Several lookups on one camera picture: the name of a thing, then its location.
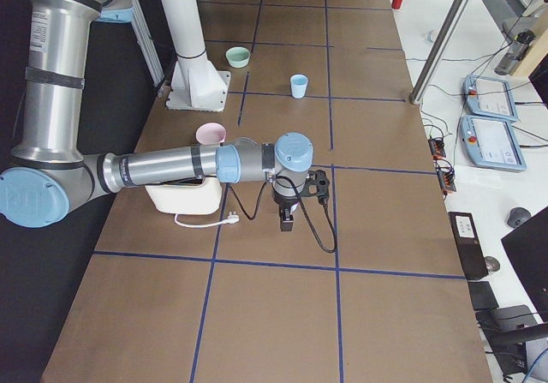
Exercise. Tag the black power supply box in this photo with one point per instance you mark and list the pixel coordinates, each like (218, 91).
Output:
(468, 245)

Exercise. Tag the lower teach pendant tablet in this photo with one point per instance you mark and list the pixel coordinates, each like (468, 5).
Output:
(491, 143)

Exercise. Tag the upper teach pendant tablet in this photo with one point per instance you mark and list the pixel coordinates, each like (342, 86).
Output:
(489, 97)

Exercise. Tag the grey water bottle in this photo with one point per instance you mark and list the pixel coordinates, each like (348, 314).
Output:
(515, 53)

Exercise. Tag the teach pendant tablet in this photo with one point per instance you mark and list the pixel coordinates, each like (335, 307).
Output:
(491, 143)
(489, 97)

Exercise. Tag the black monitor right edge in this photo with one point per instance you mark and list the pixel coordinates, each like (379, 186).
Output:
(526, 248)

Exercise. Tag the light blue cup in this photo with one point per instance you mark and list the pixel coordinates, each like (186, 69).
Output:
(298, 85)

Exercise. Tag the mint green bowl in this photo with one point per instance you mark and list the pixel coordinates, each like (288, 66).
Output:
(238, 57)

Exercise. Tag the pink bowl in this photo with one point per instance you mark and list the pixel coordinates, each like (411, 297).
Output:
(210, 133)

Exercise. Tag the aluminium frame post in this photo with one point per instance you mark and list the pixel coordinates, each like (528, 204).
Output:
(438, 50)

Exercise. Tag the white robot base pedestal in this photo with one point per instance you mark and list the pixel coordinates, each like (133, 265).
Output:
(196, 85)

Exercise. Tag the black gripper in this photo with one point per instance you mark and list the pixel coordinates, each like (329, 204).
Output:
(286, 206)

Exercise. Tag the white side desk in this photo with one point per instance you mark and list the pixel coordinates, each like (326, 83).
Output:
(475, 48)

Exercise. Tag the cream white toaster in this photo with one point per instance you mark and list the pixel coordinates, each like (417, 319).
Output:
(201, 198)

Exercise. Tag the orange black connector board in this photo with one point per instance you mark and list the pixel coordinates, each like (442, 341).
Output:
(437, 147)

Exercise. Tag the black computer mouse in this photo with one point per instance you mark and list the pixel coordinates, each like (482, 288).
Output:
(517, 216)

